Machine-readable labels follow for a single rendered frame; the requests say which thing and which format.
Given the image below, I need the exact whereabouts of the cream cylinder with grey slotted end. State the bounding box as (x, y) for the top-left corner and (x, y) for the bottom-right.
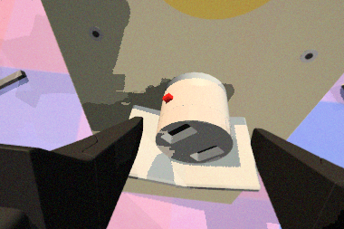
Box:
(156, 72), (234, 164)

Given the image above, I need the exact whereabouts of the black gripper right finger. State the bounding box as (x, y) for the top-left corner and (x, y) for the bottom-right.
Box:
(251, 129), (344, 229)

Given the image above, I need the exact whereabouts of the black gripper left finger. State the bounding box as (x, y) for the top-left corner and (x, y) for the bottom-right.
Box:
(0, 116), (143, 229)

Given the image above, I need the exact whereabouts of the grey rectangular bar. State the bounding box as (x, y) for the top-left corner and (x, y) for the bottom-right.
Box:
(0, 70), (26, 90)

